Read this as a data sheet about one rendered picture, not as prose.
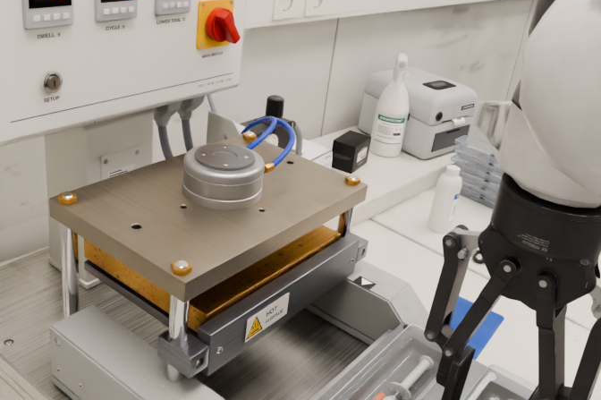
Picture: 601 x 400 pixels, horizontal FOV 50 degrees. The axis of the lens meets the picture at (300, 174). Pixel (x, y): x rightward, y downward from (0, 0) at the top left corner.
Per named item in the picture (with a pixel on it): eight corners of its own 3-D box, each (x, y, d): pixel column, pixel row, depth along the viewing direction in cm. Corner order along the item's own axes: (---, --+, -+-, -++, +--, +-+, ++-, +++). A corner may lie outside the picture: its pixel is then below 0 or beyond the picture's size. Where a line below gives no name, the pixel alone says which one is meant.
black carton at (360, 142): (328, 166, 150) (333, 139, 147) (345, 155, 158) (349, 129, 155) (351, 174, 148) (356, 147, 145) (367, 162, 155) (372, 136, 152)
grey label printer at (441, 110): (353, 130, 174) (364, 69, 167) (400, 119, 187) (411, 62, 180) (426, 165, 159) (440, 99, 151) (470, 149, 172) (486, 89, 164)
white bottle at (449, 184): (429, 233, 137) (444, 171, 131) (425, 221, 141) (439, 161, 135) (452, 234, 137) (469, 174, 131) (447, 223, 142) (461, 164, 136)
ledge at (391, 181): (156, 208, 132) (156, 188, 130) (386, 128, 192) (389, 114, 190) (259, 274, 115) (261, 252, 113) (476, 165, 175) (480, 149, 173)
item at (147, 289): (83, 269, 65) (81, 185, 61) (233, 203, 81) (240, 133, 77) (205, 353, 56) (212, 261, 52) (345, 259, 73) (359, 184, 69)
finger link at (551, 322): (548, 252, 47) (568, 255, 47) (552, 387, 50) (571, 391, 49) (530, 274, 44) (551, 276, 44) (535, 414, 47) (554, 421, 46)
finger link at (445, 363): (461, 341, 51) (427, 323, 52) (446, 389, 53) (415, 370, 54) (469, 332, 52) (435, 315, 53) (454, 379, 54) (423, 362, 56)
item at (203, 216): (15, 253, 66) (6, 136, 60) (224, 172, 89) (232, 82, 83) (180, 373, 53) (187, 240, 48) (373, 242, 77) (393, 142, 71)
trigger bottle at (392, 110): (368, 142, 167) (385, 48, 156) (400, 148, 167) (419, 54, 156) (368, 156, 159) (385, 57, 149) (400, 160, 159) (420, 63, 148)
